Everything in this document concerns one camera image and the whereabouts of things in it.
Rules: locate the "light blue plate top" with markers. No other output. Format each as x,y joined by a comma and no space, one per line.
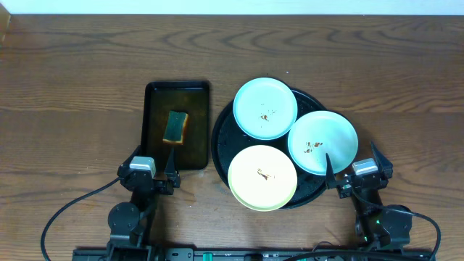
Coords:
265,108

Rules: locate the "yellow plate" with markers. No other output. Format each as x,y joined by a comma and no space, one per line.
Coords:
262,178

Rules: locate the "light blue plate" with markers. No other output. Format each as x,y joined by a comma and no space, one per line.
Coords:
265,108
321,134

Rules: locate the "green and yellow sponge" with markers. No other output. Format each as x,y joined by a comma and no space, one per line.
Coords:
175,128

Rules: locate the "black rectangular tray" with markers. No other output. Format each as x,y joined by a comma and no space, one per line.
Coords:
191,97

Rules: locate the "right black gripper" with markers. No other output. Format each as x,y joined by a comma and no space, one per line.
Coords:
344,185

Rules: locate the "round black tray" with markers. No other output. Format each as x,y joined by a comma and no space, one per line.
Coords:
228,140

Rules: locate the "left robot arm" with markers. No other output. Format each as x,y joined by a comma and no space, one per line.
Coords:
129,222

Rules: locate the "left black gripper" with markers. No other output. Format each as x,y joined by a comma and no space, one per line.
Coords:
156,183

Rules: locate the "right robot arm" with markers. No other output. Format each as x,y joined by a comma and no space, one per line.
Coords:
380,227

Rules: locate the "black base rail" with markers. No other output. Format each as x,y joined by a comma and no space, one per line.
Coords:
187,254

